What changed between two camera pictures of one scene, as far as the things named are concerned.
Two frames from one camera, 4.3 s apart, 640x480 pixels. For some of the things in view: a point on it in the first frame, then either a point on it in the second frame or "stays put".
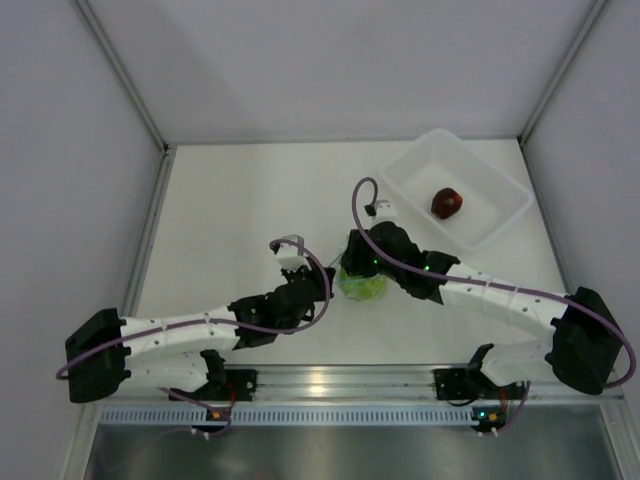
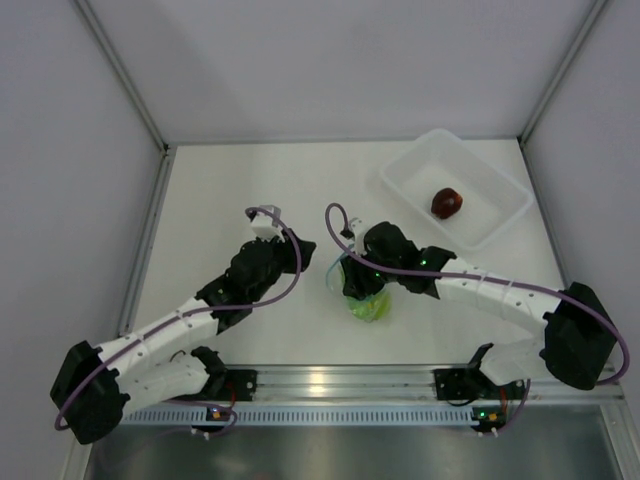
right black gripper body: (364, 262) stays put
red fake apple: (445, 202) stays put
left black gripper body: (312, 273) -> (284, 260)
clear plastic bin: (457, 190) stays put
